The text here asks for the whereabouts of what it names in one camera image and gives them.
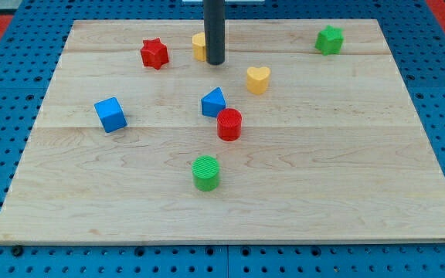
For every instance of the green cylinder block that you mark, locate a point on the green cylinder block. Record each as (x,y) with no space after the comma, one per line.
(205,173)

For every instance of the red cylinder block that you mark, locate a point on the red cylinder block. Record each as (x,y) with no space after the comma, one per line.
(229,124)

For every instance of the red star block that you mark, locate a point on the red star block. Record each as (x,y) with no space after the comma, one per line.
(154,53)

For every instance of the yellow heart block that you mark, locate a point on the yellow heart block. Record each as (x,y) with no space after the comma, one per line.
(257,79)

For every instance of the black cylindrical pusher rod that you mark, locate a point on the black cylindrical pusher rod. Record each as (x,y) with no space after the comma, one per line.
(214,29)

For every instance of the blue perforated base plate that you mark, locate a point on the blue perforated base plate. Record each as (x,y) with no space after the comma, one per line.
(30,49)

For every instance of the blue triangle block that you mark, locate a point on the blue triangle block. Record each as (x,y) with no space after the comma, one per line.
(213,102)

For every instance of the light wooden board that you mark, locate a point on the light wooden board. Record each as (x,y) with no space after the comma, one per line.
(332,153)

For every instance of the blue cube block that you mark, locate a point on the blue cube block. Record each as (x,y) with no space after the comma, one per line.
(111,114)

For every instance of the yellow hexagon block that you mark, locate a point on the yellow hexagon block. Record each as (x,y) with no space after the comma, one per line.
(199,46)

